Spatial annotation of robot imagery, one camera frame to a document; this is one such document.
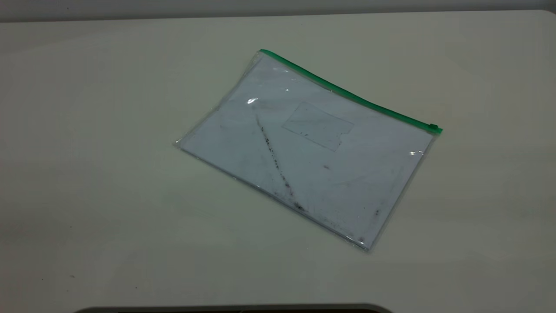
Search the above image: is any transparent plastic zipper bag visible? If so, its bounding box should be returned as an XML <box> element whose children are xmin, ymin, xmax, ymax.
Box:
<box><xmin>175</xmin><ymin>48</ymin><xmax>444</xmax><ymax>252</ymax></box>

